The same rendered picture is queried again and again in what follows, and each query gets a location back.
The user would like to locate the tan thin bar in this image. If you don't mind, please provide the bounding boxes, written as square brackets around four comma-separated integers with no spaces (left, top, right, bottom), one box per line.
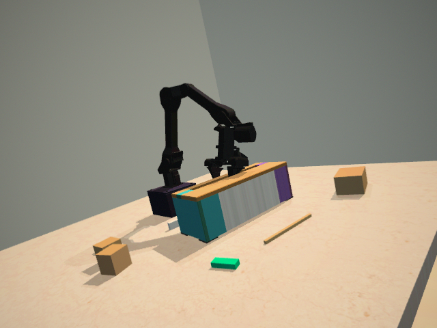
[264,213,311,244]

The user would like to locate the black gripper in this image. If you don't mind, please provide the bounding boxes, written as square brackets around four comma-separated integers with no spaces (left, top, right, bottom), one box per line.
[204,141,249,179]

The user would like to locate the small green block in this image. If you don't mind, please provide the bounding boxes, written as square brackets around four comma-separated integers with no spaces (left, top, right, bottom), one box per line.
[211,257,240,269]

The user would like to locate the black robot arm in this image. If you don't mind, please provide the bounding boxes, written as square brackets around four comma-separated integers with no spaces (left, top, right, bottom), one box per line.
[158,83,256,188]

